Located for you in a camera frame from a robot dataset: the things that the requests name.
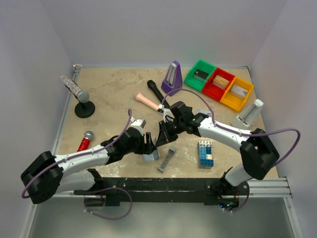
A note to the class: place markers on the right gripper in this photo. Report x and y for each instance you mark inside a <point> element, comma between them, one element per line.
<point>170,127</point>

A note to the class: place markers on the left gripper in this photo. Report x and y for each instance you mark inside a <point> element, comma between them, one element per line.
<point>144,144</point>

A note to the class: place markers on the beige card holder wallet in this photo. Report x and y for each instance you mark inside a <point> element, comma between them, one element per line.
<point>152,157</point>

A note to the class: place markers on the white VIP credit card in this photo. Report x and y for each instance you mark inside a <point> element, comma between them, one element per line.
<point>208,113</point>

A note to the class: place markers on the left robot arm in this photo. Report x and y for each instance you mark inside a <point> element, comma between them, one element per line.
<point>45,174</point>

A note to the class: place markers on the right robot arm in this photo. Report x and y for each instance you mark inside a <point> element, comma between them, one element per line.
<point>257,151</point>

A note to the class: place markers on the black card in green bin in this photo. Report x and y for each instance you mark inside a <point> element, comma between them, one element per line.
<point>200,75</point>

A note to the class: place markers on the tan card in red bin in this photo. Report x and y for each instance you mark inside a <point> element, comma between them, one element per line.
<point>220,82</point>

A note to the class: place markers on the white card in yellow bin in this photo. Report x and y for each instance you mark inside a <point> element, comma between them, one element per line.
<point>238,91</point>

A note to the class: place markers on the grey truss beam piece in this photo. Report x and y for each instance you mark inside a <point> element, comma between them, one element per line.
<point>172,150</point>

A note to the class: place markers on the blue toy brick block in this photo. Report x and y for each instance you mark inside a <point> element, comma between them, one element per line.
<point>205,159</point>

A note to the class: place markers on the pink microphone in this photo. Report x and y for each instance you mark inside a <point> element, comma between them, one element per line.
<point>141,98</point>

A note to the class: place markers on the black microphone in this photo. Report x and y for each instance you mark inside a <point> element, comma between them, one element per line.
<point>153,87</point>

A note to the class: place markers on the purple metronome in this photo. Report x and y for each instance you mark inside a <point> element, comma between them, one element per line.
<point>173,80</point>

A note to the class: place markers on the red glitter microphone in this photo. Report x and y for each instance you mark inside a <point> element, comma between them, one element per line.
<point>87,138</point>

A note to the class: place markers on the red storage bin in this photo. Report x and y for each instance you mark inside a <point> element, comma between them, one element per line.
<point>211,90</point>

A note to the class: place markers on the black round microphone stand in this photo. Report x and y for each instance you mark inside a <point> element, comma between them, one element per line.
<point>84,110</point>

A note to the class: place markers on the yellow storage bin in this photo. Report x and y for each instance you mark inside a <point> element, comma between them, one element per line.
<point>232,101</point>

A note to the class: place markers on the green storage bin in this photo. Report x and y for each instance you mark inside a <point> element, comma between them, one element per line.
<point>204,66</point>

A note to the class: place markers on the glitter microphone on stand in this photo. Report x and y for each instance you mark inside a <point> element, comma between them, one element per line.
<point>81,95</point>

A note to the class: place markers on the white metronome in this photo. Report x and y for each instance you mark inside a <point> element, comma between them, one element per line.
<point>245,119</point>

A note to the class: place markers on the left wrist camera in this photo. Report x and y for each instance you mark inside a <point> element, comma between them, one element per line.
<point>138,123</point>

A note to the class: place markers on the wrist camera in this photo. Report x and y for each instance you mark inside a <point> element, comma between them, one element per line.
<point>138,123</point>
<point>166,113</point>

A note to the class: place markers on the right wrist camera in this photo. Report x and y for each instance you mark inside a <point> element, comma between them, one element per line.
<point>166,113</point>

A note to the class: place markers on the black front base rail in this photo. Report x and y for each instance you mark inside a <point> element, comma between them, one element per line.
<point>162,190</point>

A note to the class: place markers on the aluminium frame rail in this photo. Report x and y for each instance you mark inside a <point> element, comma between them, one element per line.
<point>63,119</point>

